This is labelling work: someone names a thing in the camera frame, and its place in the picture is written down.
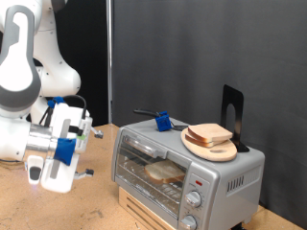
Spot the wire oven rack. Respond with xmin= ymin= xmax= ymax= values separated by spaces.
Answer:
xmin=116 ymin=156 xmax=188 ymax=219

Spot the vertical metal pole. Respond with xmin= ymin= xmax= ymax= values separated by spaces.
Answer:
xmin=106 ymin=0 xmax=113 ymax=125

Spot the metal spatula with blue block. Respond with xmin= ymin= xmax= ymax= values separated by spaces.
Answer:
xmin=132 ymin=108 xmax=190 ymax=132

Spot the black metal bookend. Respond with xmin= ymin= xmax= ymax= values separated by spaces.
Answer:
xmin=220 ymin=83 xmax=250 ymax=153

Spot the silver oven knob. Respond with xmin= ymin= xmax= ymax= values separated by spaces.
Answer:
xmin=179 ymin=214 xmax=199 ymax=230
xmin=184 ymin=190 xmax=203 ymax=209

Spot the round wooden cutting board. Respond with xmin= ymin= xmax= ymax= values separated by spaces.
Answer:
xmin=180 ymin=126 xmax=238 ymax=163

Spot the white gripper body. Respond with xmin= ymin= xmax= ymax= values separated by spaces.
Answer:
xmin=39 ymin=102 xmax=94 ymax=195

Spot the brown-crust bread slice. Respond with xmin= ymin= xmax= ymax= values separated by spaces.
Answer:
xmin=187 ymin=123 xmax=234 ymax=144
xmin=184 ymin=133 xmax=229 ymax=149

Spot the blue cable clip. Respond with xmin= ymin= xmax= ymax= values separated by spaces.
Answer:
xmin=47 ymin=96 xmax=65 ymax=109

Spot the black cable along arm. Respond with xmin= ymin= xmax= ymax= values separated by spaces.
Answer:
xmin=37 ymin=94 xmax=88 ymax=128

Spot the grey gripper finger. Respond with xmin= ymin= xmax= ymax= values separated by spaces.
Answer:
xmin=73 ymin=168 xmax=95 ymax=180
xmin=90 ymin=126 xmax=105 ymax=140

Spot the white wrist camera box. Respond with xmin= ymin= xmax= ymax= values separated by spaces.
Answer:
xmin=26 ymin=154 xmax=44 ymax=186

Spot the blue printed camera mount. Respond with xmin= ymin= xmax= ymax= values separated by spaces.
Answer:
xmin=53 ymin=137 xmax=78 ymax=167

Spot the glass oven door with handle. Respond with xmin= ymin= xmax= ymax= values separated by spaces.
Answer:
xmin=112 ymin=127 xmax=193 ymax=229

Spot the silver toaster oven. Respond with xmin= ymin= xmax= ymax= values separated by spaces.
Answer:
xmin=111 ymin=115 xmax=266 ymax=230

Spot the thick white bread slice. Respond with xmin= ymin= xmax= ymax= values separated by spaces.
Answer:
xmin=143 ymin=159 xmax=187 ymax=185

